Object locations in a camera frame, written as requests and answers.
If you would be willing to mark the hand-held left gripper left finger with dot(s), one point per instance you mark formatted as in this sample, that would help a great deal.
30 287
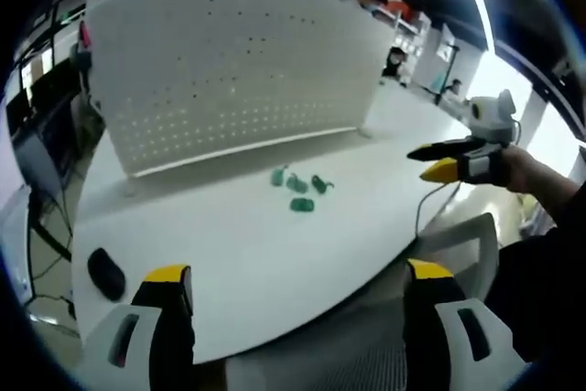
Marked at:
137 340

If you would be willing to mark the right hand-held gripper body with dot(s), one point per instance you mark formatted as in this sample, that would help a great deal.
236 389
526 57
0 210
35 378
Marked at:
492 118

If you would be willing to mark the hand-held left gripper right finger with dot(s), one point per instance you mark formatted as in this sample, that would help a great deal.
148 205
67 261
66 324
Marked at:
451 331

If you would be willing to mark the green hook assembly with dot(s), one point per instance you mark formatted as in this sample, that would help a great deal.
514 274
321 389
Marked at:
319 184
302 205
296 184
277 176

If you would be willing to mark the white perforated mounting plate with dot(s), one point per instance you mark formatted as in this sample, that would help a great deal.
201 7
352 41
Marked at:
238 79

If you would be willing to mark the person's right hand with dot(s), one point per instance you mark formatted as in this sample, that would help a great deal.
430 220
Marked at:
533 171

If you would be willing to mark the black stand with green base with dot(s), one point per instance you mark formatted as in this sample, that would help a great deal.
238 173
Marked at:
446 75

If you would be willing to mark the black computer mouse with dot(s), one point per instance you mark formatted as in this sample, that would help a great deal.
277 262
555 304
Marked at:
106 274

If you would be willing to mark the white mesh office chair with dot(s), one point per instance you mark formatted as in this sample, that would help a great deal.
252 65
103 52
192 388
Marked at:
348 345

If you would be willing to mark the ceiling light strip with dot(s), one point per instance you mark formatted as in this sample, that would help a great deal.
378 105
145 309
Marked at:
478 2

